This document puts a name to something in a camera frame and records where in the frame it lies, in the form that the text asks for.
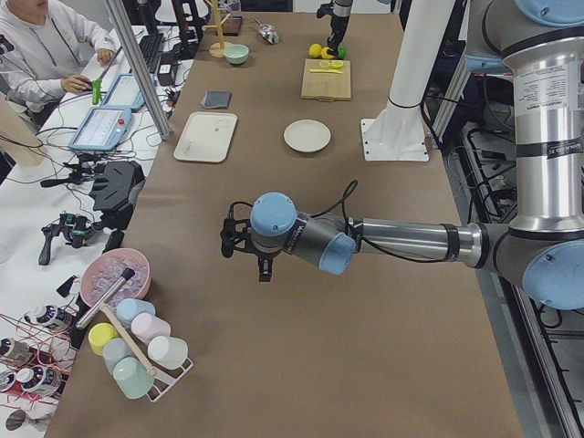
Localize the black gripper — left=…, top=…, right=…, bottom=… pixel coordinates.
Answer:
left=220, top=203, right=278, bottom=282
left=317, top=3, right=350, bottom=57

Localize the cream rabbit tray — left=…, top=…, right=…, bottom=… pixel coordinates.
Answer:
left=173, top=111, right=237, bottom=163

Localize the yellow lemon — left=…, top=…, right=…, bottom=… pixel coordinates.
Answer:
left=320, top=47, right=336, bottom=59
left=308, top=44, right=322, bottom=58

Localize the yellow plastic knife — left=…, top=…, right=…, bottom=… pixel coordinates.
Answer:
left=308, top=68, right=344, bottom=75

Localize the bamboo cutting board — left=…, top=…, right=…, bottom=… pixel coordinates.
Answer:
left=301, top=59, right=351, bottom=101

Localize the steel scoop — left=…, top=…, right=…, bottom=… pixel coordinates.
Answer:
left=254, top=17, right=280, bottom=45

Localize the cream round plate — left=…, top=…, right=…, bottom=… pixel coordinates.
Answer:
left=284, top=120, right=331, bottom=153

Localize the mint green bowl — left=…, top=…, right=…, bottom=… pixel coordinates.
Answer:
left=224, top=44, right=250, bottom=66

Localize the wooden cup tree stand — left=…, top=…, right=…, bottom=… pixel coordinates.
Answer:
left=203, top=0, right=232, bottom=58

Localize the white cup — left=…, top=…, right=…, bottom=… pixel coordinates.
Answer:
left=148, top=336, right=188, bottom=370

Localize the grey folded cloth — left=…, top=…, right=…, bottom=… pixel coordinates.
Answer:
left=201, top=90, right=232, bottom=110

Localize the pink cup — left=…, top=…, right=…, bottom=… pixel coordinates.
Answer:
left=130, top=312, right=172, bottom=345

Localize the steel muddler in bowl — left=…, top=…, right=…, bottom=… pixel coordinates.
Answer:
left=75, top=267, right=135, bottom=329

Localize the light blue cup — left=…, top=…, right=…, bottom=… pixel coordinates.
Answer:
left=116, top=298, right=156, bottom=328

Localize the wooden pestle stick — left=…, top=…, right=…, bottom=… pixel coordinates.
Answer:
left=100, top=305, right=157, bottom=377

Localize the white cup rack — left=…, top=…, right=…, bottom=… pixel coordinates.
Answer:
left=147, top=358, right=194, bottom=402

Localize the pink bowl with ice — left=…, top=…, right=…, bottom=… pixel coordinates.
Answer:
left=80, top=248, right=151, bottom=307

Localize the grey cup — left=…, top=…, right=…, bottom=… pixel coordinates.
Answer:
left=102, top=338, right=134, bottom=374

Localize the mint cup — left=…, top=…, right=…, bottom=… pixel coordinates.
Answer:
left=112, top=357, right=154, bottom=400

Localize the yellow cup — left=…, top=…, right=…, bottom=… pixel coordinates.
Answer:
left=89, top=322, right=120, bottom=356

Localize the black keyboard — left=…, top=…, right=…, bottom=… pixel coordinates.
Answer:
left=139, top=33, right=163, bottom=74

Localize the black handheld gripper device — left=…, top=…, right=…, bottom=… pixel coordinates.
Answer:
left=37, top=213, right=96, bottom=266

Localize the blue teach pendant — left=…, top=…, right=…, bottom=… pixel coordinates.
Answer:
left=68, top=106, right=132, bottom=151
left=102, top=73, right=145, bottom=111

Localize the green marker stand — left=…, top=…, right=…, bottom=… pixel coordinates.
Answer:
left=91, top=78, right=102, bottom=105

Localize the person in white hoodie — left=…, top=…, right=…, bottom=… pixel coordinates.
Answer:
left=1, top=1, right=115, bottom=113

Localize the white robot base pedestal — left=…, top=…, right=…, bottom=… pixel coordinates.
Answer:
left=361, top=0, right=455, bottom=162

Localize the aluminium frame post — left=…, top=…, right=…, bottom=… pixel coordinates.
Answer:
left=104, top=0, right=171, bottom=141

